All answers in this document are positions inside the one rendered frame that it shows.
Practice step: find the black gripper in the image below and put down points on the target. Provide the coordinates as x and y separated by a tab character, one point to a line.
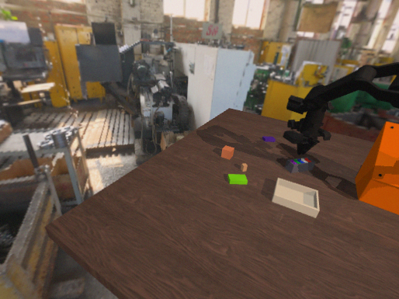
307	138

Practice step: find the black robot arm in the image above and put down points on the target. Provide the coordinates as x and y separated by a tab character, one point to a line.
317	100

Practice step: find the purple rectangular block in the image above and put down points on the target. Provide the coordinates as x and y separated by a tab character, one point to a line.
270	139

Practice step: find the green rectangular block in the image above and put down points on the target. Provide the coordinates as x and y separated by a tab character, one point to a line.
237	179

